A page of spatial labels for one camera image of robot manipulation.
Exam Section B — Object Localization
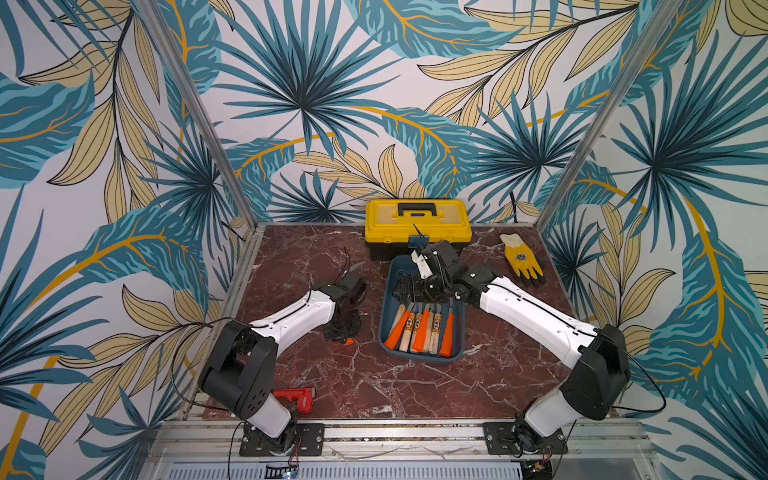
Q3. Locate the wooden handle sickle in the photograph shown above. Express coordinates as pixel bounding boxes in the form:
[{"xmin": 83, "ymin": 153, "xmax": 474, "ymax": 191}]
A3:
[
  {"xmin": 398, "ymin": 304, "xmax": 416, "ymax": 352},
  {"xmin": 422, "ymin": 304, "xmax": 435, "ymax": 354},
  {"xmin": 428, "ymin": 304, "xmax": 442, "ymax": 355}
]

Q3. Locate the teal plastic tray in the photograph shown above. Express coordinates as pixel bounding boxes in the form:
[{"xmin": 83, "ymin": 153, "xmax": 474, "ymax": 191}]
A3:
[{"xmin": 378, "ymin": 255, "xmax": 466, "ymax": 364}]

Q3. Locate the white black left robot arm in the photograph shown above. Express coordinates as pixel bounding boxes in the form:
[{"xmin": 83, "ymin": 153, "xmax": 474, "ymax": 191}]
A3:
[{"xmin": 198, "ymin": 272, "xmax": 366, "ymax": 446}]

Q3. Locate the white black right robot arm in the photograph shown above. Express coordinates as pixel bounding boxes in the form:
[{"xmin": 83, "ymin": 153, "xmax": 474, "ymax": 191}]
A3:
[{"xmin": 410, "ymin": 241, "xmax": 631, "ymax": 451}]

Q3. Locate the yellow white work glove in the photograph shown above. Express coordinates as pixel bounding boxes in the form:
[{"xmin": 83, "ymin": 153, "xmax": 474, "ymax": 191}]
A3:
[{"xmin": 499, "ymin": 233, "xmax": 545, "ymax": 285}]

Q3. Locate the yellow black toolbox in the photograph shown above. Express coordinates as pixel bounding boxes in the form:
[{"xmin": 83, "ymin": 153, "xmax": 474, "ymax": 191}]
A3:
[{"xmin": 365, "ymin": 199, "xmax": 473, "ymax": 261}]

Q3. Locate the red black clamp tool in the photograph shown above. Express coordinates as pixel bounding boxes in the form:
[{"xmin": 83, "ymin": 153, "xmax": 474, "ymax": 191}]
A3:
[{"xmin": 273, "ymin": 388, "xmax": 315, "ymax": 414}]

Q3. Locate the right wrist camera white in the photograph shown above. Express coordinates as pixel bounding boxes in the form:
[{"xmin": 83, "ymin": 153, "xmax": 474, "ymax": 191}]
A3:
[{"xmin": 410, "ymin": 250, "xmax": 433, "ymax": 280}]

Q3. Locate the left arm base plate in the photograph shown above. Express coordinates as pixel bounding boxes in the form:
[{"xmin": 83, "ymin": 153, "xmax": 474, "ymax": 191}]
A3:
[{"xmin": 238, "ymin": 423, "xmax": 325, "ymax": 457}]

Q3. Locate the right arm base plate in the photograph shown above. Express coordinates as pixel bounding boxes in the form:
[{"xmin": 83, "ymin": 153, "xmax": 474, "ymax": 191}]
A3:
[{"xmin": 481, "ymin": 421, "xmax": 568, "ymax": 458}]

